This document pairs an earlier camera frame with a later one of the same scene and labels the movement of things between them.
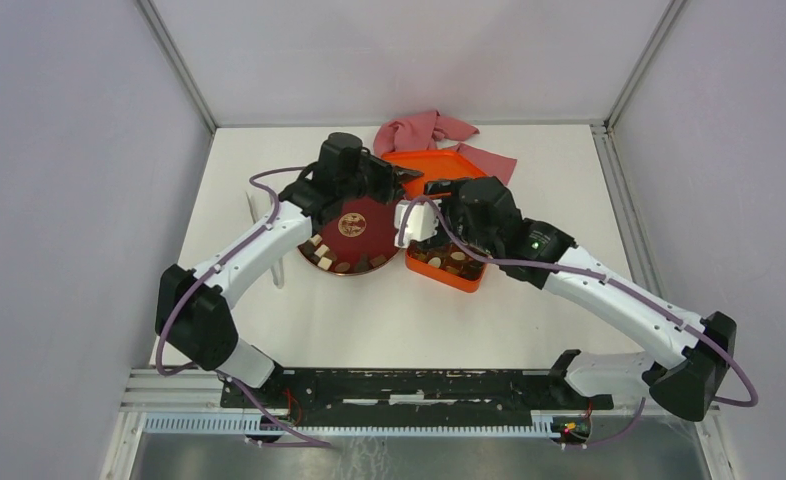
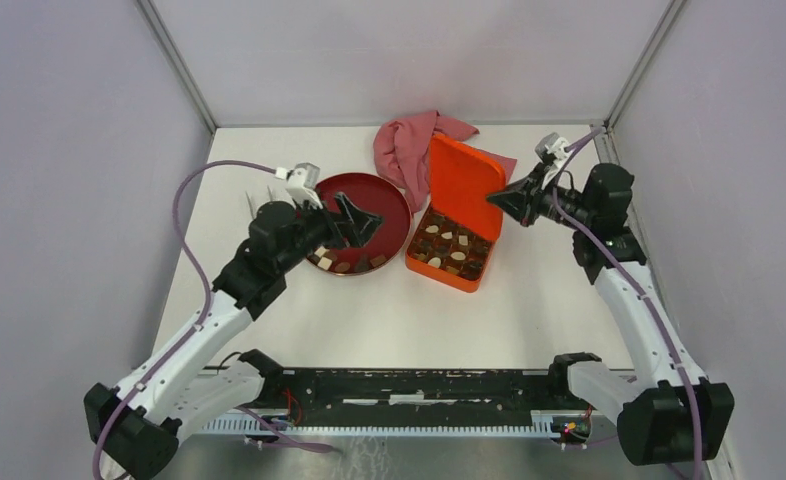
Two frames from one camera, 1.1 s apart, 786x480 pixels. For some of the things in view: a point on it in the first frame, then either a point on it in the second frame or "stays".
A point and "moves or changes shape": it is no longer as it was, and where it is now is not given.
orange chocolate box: x=445 y=262 stays
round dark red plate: x=355 y=236 stays
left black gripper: x=390 y=177 → x=358 y=231
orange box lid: x=433 y=165 moves or changes shape
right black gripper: x=445 y=185 → x=522 y=198
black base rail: x=408 y=397 stays
